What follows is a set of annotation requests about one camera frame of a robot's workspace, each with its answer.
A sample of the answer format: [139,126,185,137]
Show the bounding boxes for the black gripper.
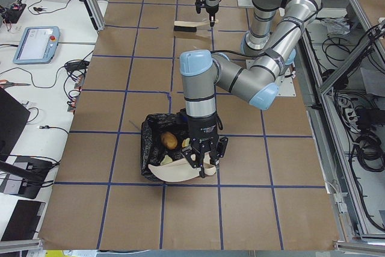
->
[195,0,219,26]
[183,114,228,178]

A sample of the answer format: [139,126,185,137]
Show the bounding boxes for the beige plastic dustpan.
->
[148,158,199,182]

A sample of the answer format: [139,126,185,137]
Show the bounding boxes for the cream hand brush black bristles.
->
[173,20,211,33]

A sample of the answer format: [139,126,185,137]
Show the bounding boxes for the bin with black trash bag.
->
[140,108,189,182]

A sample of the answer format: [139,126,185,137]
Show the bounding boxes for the pale bread chunk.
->
[182,138,190,147]

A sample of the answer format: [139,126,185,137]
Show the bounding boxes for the yellow bread chunk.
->
[160,155,173,166]

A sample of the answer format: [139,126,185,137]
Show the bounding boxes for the brown round bread roll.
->
[161,132,178,150]

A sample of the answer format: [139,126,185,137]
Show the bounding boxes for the near blue teach pendant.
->
[13,26,61,65]

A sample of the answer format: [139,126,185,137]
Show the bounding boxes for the black monitor stand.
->
[1,156,53,199]

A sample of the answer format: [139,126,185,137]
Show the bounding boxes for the black laptop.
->
[1,200,46,241]

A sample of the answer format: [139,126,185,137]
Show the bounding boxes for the orange handled scissors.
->
[0,79,30,89]

